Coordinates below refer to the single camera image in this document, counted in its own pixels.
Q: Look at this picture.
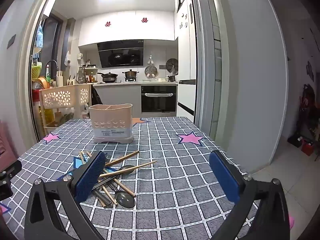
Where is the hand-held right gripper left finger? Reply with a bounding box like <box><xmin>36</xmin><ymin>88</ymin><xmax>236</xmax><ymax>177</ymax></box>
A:
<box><xmin>24</xmin><ymin>151</ymin><xmax>106</xmax><ymax>240</ymax></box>

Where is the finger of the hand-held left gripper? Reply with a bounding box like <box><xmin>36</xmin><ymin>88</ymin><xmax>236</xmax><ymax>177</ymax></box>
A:
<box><xmin>0</xmin><ymin>159</ymin><xmax>22</xmax><ymax>180</ymax></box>

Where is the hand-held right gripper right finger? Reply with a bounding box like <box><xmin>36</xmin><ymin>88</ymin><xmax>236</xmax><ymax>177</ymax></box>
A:
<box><xmin>209</xmin><ymin>150</ymin><xmax>290</xmax><ymax>240</ymax></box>

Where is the dark grey spoon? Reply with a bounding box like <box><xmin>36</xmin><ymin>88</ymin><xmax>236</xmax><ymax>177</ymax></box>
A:
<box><xmin>99</xmin><ymin>179</ymin><xmax>136</xmax><ymax>209</ymax></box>
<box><xmin>94</xmin><ymin>165</ymin><xmax>136</xmax><ymax>190</ymax></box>

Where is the beige utensil holder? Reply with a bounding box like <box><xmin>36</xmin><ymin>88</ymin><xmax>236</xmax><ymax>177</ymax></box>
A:
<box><xmin>89</xmin><ymin>103</ymin><xmax>134</xmax><ymax>144</ymax></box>

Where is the checked star tablecloth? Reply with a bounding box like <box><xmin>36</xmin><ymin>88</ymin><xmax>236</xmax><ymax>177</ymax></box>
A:
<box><xmin>0</xmin><ymin>116</ymin><xmax>295</xmax><ymax>240</ymax></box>

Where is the black cloth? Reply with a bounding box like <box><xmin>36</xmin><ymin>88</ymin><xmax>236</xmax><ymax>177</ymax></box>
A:
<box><xmin>91</xmin><ymin>85</ymin><xmax>103</xmax><ymax>105</ymax></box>

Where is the beige flower-cutout trolley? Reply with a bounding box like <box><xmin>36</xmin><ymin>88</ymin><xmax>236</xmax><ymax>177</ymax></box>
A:
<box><xmin>39</xmin><ymin>84</ymin><xmax>92</xmax><ymax>135</ymax></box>

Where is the red box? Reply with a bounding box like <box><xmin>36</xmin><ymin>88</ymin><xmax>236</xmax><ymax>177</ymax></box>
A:
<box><xmin>300</xmin><ymin>139</ymin><xmax>315</xmax><ymax>157</ymax></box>

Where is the orange basin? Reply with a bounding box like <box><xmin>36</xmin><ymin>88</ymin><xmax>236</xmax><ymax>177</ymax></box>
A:
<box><xmin>32</xmin><ymin>77</ymin><xmax>50</xmax><ymax>90</ymax></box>

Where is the black built-in oven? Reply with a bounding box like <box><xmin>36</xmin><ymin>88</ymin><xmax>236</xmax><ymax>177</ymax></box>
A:
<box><xmin>141</xmin><ymin>85</ymin><xmax>177</xmax><ymax>114</ymax></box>

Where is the yellow-green plastic basket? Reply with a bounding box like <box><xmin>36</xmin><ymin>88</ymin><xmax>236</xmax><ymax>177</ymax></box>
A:
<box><xmin>31</xmin><ymin>62</ymin><xmax>43</xmax><ymax>79</ymax></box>

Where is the black wok with lid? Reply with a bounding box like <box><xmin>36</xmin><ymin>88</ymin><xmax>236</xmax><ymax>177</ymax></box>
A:
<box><xmin>97</xmin><ymin>72</ymin><xmax>119</xmax><ymax>83</ymax></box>

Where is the black kitchen faucet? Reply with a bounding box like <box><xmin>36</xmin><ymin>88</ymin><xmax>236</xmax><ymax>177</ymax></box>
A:
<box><xmin>45</xmin><ymin>60</ymin><xmax>60</xmax><ymax>78</ymax></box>

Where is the round steamer rack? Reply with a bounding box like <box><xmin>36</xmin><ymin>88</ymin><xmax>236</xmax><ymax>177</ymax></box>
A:
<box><xmin>144</xmin><ymin>65</ymin><xmax>158</xmax><ymax>78</ymax></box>

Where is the white refrigerator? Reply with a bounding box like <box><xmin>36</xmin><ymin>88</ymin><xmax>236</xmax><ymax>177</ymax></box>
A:
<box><xmin>174</xmin><ymin>0</ymin><xmax>197</xmax><ymax>123</ymax></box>

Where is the black range hood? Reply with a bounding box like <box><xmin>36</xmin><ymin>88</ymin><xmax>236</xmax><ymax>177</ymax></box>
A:
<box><xmin>97</xmin><ymin>40</ymin><xmax>145</xmax><ymax>68</ymax></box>

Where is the blue hanging bag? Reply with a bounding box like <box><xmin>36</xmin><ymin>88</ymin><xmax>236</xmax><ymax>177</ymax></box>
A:
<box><xmin>35</xmin><ymin>24</ymin><xmax>43</xmax><ymax>48</ymax></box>

